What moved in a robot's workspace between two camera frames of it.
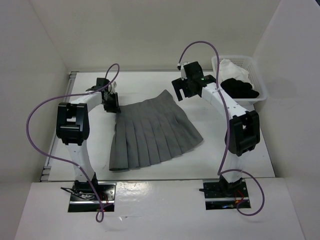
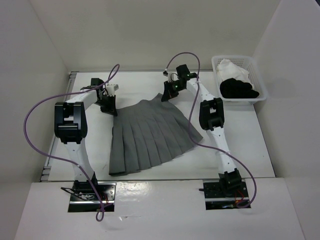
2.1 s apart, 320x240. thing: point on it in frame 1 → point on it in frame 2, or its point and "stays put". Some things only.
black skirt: (238, 89) stays put
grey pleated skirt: (150, 131) stays put
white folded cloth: (228, 70) stays put
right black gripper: (178, 84) → (168, 93)
